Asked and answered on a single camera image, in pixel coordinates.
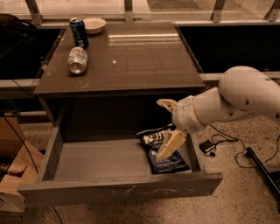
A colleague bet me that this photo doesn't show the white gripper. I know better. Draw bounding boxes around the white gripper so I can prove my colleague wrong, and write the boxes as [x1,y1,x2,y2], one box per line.
[156,96,206,161]

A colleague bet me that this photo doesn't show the blue Kettle chip bag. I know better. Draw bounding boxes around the blue Kettle chip bag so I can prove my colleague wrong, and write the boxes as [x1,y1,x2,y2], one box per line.
[136,123,190,174]

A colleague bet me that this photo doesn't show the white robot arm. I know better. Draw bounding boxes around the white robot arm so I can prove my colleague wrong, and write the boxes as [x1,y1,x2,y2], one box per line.
[156,66,280,161]

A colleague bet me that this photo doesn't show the grey cabinet counter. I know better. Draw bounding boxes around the grey cabinet counter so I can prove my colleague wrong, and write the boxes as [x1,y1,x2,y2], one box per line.
[34,23,204,129]

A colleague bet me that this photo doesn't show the open grey drawer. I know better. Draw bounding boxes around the open grey drawer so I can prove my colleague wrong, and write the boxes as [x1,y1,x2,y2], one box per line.
[17,99,224,207]

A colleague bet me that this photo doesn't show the black bag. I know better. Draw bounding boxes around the black bag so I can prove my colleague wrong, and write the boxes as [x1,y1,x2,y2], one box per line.
[0,13,38,59]

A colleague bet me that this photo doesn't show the small black power adapter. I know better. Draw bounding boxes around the small black power adapter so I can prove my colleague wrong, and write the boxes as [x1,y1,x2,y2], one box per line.
[199,140,215,153]

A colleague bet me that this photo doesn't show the black stand leg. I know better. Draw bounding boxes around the black stand leg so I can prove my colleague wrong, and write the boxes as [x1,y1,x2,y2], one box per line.
[246,147,280,201]

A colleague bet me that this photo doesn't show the silver can lying down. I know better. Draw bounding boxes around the silver can lying down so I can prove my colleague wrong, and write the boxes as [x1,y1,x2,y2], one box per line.
[67,46,88,74]

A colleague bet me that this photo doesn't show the white bowl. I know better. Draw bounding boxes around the white bowl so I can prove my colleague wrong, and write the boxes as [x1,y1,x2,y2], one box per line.
[84,17,106,34]

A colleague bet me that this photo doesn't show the blue soda can upright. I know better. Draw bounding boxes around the blue soda can upright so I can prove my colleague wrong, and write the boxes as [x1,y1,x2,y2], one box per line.
[69,17,89,49]

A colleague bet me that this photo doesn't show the metal window railing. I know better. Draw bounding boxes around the metal window railing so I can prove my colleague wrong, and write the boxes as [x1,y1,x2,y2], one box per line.
[0,0,280,100]

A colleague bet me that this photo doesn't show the cardboard box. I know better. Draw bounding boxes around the cardboard box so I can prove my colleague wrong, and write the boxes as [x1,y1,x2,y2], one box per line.
[0,117,44,213]

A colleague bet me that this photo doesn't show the black cable on floor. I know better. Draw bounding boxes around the black cable on floor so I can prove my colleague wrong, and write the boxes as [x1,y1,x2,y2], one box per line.
[204,122,280,170]

